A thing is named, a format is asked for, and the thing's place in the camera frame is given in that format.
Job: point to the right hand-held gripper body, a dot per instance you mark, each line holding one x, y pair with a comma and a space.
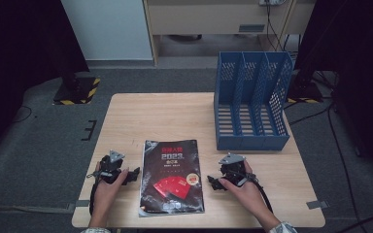
233, 170

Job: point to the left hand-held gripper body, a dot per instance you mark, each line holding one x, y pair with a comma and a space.
111, 168

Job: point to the blue plastic file rack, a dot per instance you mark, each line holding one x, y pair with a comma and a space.
252, 142

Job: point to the black magazine with red print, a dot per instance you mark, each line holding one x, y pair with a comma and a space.
171, 181

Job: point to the person's left hand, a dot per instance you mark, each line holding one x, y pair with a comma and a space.
105, 194

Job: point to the person's right hand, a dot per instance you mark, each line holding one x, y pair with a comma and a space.
249, 194

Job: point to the grey tape piece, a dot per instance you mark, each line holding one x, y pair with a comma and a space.
82, 203
317, 205

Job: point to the stand base with hazard stripes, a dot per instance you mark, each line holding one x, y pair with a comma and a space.
77, 92
304, 93

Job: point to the white panel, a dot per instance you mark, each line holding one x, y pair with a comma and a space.
107, 29

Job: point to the black curtain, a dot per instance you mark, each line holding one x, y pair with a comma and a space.
19, 48
362, 64

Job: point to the beige wooden cabinet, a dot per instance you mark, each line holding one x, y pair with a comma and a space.
207, 17

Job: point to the white power strip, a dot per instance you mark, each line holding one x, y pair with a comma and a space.
272, 2

